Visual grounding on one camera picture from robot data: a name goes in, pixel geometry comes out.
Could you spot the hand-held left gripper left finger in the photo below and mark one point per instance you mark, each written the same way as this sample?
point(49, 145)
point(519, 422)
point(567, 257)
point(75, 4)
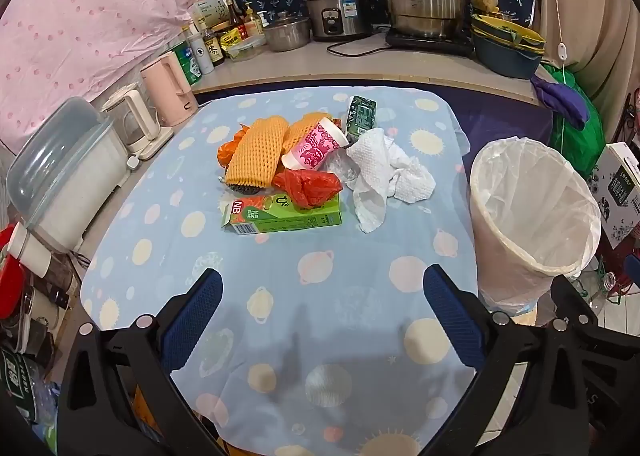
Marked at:
point(192, 321)

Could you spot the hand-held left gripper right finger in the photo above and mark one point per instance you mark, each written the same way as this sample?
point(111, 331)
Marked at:
point(452, 316)

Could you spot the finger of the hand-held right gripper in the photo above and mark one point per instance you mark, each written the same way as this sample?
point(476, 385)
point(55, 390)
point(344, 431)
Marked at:
point(575, 300)
point(632, 268)

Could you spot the white waste bin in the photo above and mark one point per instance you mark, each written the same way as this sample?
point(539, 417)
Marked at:
point(560, 272)

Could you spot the light green juice carton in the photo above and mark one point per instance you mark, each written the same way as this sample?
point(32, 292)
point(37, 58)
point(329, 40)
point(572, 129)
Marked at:
point(285, 222)

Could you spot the steel scouring pad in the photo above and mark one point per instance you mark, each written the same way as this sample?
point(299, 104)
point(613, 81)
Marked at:
point(245, 188)

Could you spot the white paper towel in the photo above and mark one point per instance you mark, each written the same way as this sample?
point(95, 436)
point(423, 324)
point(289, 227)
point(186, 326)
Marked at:
point(380, 171)

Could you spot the orange plastic bag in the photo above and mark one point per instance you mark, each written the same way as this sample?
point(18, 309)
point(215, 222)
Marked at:
point(242, 130)
point(226, 152)

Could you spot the red plastic bag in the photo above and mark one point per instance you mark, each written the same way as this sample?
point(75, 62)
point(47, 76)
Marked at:
point(307, 188)

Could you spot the large orange foam fruit net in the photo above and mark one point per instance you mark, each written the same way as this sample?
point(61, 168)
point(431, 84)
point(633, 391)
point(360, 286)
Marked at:
point(252, 151)

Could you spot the clear plastic wrap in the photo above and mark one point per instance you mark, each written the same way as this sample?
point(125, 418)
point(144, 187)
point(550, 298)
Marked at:
point(342, 166)

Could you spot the pink paper cup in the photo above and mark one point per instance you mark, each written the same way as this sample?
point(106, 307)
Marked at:
point(312, 148)

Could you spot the small orange foam fruit net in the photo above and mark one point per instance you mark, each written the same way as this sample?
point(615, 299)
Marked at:
point(300, 131)

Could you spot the dark green drink carton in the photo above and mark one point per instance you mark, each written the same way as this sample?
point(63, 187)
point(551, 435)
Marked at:
point(361, 116)

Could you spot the clear plastic bottle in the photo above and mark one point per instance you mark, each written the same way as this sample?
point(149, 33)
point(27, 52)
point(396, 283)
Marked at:
point(597, 286)

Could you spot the white milk carton box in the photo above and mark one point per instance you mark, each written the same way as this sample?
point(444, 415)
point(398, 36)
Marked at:
point(620, 196)

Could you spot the blue printed tablecloth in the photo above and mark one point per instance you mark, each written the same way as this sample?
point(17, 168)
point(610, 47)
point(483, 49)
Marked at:
point(350, 246)

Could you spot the green plastic bag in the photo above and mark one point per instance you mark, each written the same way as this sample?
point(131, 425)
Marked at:
point(582, 146)

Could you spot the white plug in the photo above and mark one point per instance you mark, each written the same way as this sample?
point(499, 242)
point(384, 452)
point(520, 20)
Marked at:
point(134, 163)

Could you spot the plastic container with grey lid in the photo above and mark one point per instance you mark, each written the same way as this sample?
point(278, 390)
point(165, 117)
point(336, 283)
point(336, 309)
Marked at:
point(70, 186)

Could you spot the purple cloth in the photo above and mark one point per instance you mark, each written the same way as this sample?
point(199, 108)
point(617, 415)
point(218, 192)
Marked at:
point(565, 98)

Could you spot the green labelled packet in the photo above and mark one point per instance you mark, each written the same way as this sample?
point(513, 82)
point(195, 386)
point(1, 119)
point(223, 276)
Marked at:
point(17, 376)

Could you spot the dark blue sheet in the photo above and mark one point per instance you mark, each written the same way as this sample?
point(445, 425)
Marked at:
point(500, 121)

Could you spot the red plastic item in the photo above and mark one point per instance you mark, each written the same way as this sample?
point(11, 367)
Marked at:
point(10, 242)

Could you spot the pink electric kettle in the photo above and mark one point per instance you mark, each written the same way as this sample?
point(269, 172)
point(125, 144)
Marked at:
point(167, 86)

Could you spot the dark blue plastic basin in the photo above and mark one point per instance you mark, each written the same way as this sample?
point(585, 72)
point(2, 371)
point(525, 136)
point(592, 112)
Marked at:
point(502, 61)

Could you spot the yellow plastic basin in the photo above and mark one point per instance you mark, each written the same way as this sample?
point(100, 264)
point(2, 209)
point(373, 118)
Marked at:
point(530, 38)

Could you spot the green tin can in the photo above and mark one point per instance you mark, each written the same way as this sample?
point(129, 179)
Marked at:
point(185, 63)

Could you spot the beige curtain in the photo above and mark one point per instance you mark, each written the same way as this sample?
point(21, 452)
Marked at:
point(590, 11)

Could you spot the green vegetable leaf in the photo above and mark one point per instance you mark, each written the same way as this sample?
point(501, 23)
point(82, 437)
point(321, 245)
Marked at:
point(515, 34)

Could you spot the white plastic bottle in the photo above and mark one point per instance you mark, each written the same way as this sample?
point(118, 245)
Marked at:
point(201, 55)

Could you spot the black induction cooker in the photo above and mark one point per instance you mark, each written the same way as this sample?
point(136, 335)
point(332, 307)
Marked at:
point(425, 45)

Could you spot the dark bottle with white label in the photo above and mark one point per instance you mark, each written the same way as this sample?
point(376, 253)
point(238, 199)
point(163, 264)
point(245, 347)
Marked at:
point(214, 48)

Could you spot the clear food container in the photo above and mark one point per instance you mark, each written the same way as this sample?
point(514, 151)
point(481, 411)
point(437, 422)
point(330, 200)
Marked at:
point(246, 50)

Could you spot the yellow packet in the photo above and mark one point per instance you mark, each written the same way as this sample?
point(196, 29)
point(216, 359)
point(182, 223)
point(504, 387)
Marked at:
point(232, 39)

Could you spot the small steel pot with lid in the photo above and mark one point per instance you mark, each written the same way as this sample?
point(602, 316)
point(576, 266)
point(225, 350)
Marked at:
point(287, 33)

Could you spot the tall dark sauce bottle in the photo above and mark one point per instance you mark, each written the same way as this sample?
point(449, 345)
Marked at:
point(235, 18)

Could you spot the white and green box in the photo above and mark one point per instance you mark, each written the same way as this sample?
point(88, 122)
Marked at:
point(207, 10)

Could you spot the steel rice cooker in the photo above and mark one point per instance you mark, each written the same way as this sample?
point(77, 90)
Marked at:
point(340, 11)

